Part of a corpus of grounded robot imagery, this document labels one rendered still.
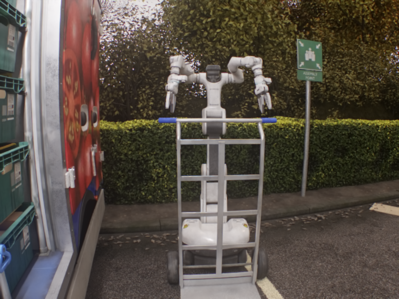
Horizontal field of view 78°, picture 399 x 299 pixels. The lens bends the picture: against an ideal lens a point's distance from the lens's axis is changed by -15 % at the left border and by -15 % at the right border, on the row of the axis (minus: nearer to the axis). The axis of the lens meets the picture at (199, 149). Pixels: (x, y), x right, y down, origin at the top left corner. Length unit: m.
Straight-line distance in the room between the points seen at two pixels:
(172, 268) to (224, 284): 0.42
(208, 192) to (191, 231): 0.51
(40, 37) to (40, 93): 0.25
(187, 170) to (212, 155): 1.06
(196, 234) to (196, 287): 0.41
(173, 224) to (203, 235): 0.94
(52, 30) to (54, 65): 0.16
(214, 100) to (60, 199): 1.72
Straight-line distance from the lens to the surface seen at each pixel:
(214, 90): 2.65
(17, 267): 1.28
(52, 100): 1.32
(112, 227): 3.14
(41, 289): 1.24
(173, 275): 2.16
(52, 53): 1.34
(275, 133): 3.92
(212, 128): 2.54
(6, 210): 1.18
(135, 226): 3.13
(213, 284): 2.26
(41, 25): 1.41
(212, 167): 2.58
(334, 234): 3.25
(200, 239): 2.25
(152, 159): 3.49
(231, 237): 2.26
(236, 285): 2.27
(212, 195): 2.69
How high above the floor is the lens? 1.32
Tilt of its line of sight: 9 degrees down
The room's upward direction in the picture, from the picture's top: straight up
